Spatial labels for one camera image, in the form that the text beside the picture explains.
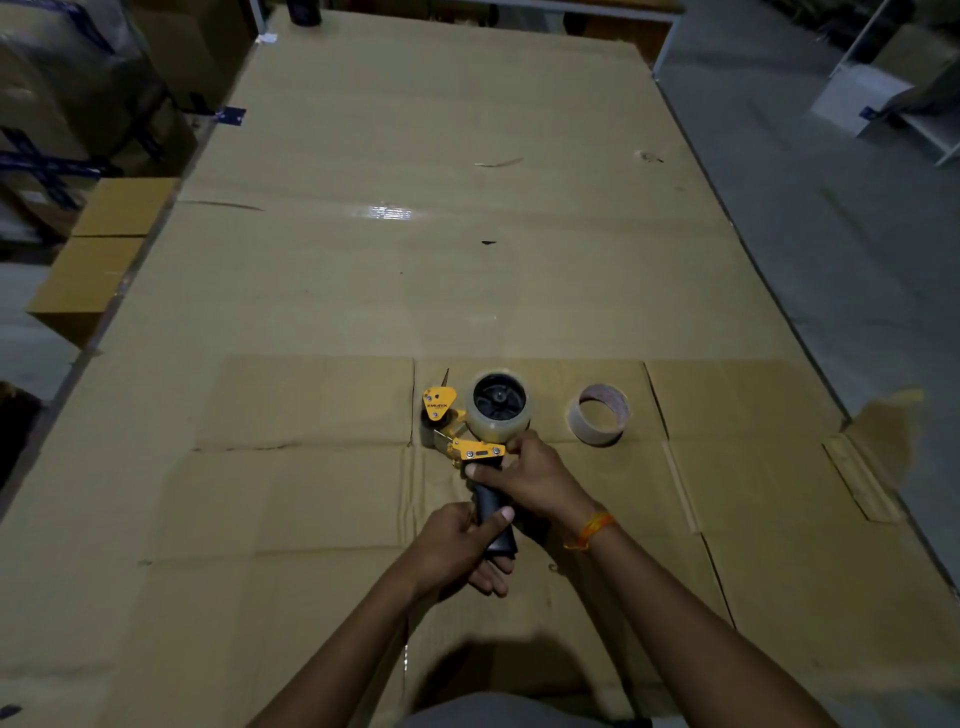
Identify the yellow black tape dispenser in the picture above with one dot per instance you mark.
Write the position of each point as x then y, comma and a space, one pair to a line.
469, 450

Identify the clear tape roll on dispenser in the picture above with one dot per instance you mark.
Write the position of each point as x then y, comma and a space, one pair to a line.
517, 420

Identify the black cylinder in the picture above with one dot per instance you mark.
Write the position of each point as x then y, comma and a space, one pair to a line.
304, 10

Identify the orange wristband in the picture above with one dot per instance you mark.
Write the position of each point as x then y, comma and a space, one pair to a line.
589, 529

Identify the person's grey shirt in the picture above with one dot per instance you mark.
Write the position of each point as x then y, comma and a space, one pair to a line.
510, 712

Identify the white shelf unit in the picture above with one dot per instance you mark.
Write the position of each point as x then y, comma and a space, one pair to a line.
915, 82

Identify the person's right forearm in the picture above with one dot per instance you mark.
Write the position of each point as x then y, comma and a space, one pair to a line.
690, 637

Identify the wrapped boxes with blue tape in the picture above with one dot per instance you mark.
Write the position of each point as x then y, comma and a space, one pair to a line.
67, 97

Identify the closed brown cardboard box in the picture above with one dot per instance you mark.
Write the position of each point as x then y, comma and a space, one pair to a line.
97, 262

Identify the person's right hand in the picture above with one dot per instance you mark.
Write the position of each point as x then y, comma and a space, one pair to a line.
536, 480

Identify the person's left hand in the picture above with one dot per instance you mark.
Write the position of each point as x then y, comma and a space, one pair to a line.
446, 544

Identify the white box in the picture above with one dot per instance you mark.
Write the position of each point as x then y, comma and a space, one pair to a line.
859, 97

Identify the person's left thumb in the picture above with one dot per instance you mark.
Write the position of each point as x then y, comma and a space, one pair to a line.
496, 526

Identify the person's left forearm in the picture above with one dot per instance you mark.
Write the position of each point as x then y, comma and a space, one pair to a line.
337, 652

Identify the blue tag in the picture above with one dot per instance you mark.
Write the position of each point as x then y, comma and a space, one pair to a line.
230, 115

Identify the person's right thumb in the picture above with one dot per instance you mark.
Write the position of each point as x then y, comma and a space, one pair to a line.
525, 442

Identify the large cardboard sheet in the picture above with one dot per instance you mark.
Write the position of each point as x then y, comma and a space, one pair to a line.
450, 225

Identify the dark object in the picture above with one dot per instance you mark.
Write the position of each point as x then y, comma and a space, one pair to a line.
16, 431

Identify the flattened cardboard box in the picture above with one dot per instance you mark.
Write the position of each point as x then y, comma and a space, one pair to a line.
315, 487

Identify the cardboard strip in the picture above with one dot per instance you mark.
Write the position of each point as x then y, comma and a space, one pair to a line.
862, 480

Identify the loose clear tape roll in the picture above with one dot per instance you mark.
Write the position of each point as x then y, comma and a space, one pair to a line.
600, 431

